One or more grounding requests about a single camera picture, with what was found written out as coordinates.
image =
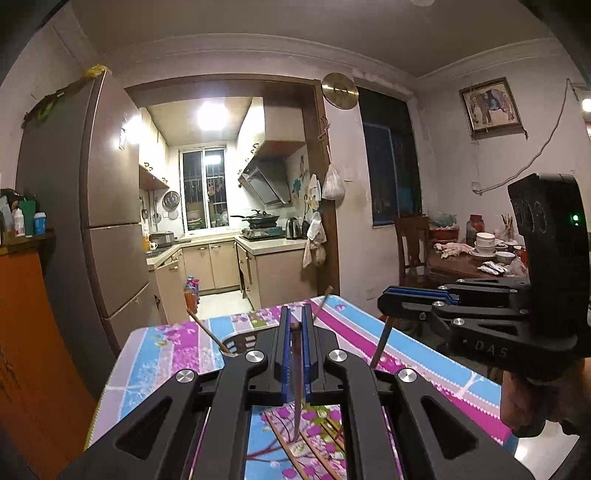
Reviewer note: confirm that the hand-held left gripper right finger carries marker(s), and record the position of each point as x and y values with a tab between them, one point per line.
306	360

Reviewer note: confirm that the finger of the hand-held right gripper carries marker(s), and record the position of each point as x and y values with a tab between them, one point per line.
415	290
406	307

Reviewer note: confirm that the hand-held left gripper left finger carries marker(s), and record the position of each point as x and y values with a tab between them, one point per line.
287	360

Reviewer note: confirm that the dark brown chopstick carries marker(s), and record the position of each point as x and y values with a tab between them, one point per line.
298	397
383	341
207	330
324	300

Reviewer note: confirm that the person's right hand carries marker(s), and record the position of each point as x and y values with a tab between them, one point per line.
521	397

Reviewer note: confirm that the wooden chair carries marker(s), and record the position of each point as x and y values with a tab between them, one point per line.
411	249

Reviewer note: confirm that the wooden dining table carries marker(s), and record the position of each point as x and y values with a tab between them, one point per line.
457	267

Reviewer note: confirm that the pink cloth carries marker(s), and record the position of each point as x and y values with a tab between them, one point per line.
455	250

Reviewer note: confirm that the floral tablecloth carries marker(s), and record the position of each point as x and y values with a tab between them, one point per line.
415	369

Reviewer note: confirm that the white bowl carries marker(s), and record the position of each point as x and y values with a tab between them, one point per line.
504	257

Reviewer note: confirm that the stack of white bowls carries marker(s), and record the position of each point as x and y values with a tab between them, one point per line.
485	244

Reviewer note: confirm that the beige kitchen base cabinets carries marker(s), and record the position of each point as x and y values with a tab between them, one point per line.
272	277

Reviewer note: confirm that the cup of chopsticks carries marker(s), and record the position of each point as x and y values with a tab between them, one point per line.
508	228

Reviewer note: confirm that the dark glass jar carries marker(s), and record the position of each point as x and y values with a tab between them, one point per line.
475	228

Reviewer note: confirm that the light wooden chopstick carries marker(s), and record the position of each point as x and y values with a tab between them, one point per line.
295	454

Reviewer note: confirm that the hanging towel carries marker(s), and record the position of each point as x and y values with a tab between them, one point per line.
315	235

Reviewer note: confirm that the group of bottles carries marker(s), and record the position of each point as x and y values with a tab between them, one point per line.
191	295

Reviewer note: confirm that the gas stove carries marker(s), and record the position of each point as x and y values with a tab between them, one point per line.
263	232

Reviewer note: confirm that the steel kettle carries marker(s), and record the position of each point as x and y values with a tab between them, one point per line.
292	228

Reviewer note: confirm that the dark window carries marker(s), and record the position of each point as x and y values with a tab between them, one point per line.
390	161

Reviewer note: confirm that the hanging white plastic bag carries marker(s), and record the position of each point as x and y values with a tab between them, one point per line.
333	184

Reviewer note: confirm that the hanging white cloth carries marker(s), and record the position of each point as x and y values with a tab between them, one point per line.
314	189

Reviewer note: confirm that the black wok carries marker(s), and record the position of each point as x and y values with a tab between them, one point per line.
261	218

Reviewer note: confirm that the range hood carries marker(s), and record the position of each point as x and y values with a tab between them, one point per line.
268	182

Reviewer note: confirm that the barred kitchen window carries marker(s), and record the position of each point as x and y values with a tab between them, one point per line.
205	189

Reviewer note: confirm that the hanging round strainer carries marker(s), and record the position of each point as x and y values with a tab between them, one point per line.
171	199

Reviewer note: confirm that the framed picture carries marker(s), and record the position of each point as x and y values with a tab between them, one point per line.
491	105

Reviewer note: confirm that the grey three-door fridge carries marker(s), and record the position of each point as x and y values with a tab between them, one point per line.
111	194

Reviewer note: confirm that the kitchen ceiling light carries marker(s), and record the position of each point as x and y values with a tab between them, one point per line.
212	114

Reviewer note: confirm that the orange wooden cabinet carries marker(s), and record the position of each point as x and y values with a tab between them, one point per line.
27	346

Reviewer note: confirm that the blue and white cup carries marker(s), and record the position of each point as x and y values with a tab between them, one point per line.
39	225

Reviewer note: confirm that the green container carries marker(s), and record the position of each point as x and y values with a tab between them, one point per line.
28	210

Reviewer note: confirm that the white plastic bottle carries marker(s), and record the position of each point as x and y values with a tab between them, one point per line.
18	224

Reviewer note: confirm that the yellow bundle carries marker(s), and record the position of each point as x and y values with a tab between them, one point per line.
96	71

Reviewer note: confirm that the wall kitchen cabinet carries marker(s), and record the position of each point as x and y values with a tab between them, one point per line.
277	129
150	152

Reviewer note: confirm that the round gold wall clock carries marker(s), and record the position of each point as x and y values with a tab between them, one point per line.
340	91

